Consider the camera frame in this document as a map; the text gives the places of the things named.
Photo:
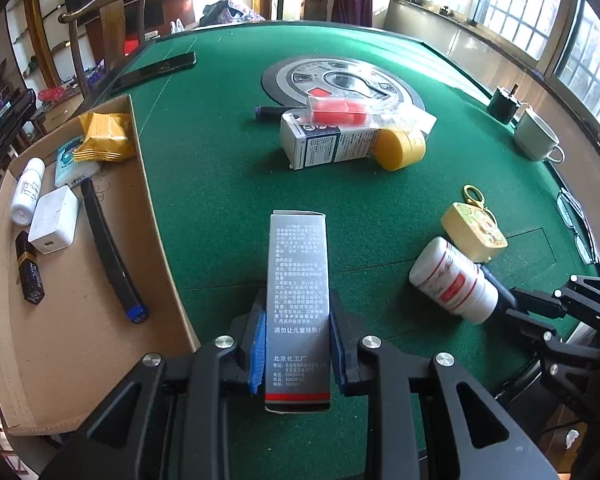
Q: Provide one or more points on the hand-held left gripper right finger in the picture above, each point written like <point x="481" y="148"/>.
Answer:
<point x="340" y="360"/>

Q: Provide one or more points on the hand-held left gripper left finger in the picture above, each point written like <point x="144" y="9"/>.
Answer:
<point x="255" y="360"/>

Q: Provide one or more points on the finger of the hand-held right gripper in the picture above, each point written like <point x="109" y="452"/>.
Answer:
<point x="560" y="355"/>
<point x="535" y="302"/>

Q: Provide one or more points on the white box red band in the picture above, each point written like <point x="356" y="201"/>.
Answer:
<point x="297" y="300"/>

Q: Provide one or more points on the large white pill bottle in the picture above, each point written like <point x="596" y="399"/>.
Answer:
<point x="455" y="280"/>

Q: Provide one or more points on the yellow tape measure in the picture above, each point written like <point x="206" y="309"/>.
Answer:
<point x="472" y="230"/>

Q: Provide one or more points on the shallow cardboard tray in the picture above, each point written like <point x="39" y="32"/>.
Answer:
<point x="80" y="350"/>

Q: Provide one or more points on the black marker blue end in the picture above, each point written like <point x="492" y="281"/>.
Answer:
<point x="110" y="255"/>

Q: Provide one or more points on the yellow round jar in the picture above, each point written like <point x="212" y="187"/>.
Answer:
<point x="400" y="149"/>

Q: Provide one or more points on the grey printed carton box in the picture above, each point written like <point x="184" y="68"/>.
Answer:
<point x="325" y="145"/>

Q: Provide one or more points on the black tube gold band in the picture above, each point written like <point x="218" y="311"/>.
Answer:
<point x="30" y="270"/>

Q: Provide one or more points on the white charger adapter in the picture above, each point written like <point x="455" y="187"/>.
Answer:
<point x="55" y="220"/>

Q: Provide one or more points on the black pen purple cap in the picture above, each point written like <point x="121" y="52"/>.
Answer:
<point x="270" y="113"/>

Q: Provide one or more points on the red item clear pack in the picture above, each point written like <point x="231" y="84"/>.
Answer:
<point x="337" y="112"/>

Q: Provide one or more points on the teal tissue pack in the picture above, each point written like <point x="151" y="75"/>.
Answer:
<point x="70" y="170"/>

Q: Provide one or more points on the yellow snack packet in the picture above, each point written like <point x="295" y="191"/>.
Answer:
<point x="105" y="137"/>

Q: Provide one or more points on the small white bottle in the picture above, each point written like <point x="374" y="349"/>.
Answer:
<point x="27" y="192"/>

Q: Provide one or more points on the eyeglasses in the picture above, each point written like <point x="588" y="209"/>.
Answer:
<point x="577" y="230"/>

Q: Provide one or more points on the white mug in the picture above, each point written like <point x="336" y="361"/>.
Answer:
<point x="535" y="135"/>

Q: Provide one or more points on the black cup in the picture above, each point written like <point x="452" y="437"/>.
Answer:
<point x="502" y="105"/>

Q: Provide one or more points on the round table control panel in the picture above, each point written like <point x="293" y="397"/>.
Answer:
<point x="290" y="77"/>

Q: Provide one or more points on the black phone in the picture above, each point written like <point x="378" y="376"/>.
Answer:
<point x="152" y="72"/>

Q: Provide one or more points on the red basket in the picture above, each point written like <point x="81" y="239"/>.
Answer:
<point x="52" y="95"/>

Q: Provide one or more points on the white plastic bag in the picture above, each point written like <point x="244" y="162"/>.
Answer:
<point x="177" y="26"/>

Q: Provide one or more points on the floral bag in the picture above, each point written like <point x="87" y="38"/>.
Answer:
<point x="230" y="12"/>

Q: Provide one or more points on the wooden chair curved back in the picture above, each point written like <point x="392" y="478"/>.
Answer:
<point x="115" y="25"/>

